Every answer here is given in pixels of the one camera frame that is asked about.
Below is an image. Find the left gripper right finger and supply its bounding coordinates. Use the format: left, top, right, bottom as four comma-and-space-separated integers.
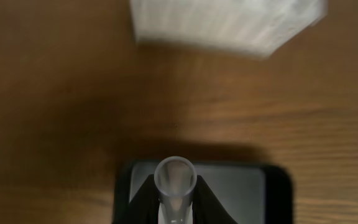
193, 174, 239, 224

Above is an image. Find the white test tube rack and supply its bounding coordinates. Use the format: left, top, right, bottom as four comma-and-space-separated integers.
129, 0, 328, 59

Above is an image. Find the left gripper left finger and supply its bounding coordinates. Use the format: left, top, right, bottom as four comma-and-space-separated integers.
126, 174, 161, 224

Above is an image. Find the clear test tube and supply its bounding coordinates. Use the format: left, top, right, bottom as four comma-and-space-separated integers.
153, 156, 198, 224

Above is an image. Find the black tray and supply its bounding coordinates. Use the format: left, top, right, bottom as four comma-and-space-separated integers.
112, 160, 293, 224

